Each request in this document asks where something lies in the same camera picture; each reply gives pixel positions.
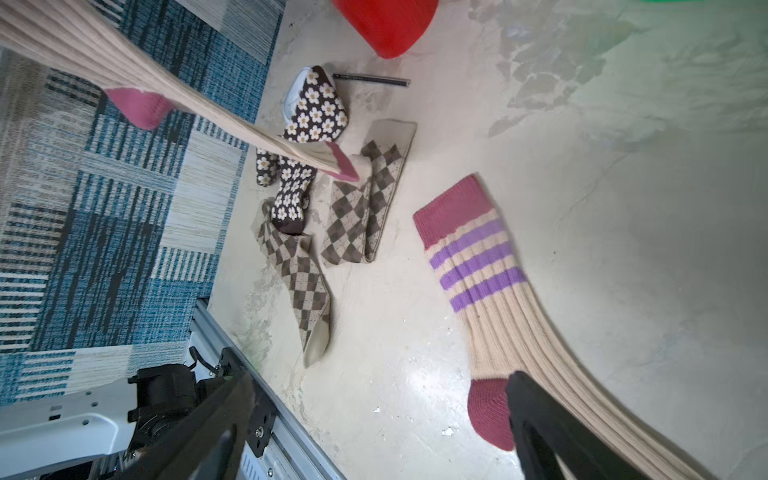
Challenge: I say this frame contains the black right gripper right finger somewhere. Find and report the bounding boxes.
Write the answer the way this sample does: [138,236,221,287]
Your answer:
[506,371,645,479]

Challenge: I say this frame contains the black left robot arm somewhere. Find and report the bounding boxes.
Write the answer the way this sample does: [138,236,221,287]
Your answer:
[1,364,198,479]

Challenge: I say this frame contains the brown daisy pattern sock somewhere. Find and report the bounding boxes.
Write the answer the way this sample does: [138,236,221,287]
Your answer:
[256,65,348,235]

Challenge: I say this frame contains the red ribbed plastic cup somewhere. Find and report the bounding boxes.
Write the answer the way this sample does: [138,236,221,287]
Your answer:
[331,0,439,59]

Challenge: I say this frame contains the beige sock magenta purple stripes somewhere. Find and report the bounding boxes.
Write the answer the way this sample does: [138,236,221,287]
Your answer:
[1,1,359,182]

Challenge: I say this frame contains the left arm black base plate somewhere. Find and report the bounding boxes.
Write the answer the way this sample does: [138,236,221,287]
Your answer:
[188,346,278,458]

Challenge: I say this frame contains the aluminium front rail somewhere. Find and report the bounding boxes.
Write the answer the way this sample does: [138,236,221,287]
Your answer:
[187,298,345,480]

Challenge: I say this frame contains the brown argyle sock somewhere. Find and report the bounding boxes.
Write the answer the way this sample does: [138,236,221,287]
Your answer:
[320,119,417,266]
[256,198,331,368]

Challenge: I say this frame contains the black pen on table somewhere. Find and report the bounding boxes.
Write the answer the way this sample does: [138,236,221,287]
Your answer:
[332,73,411,88]

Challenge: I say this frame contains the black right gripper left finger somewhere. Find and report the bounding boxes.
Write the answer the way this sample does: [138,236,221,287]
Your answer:
[115,373,253,480]

